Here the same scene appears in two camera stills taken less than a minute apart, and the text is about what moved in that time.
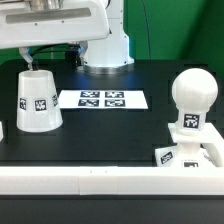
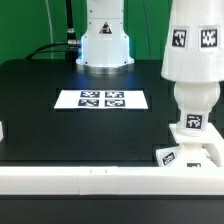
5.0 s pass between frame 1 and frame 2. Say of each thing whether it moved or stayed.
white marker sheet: stayed
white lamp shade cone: moved
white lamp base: stayed
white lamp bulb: stayed
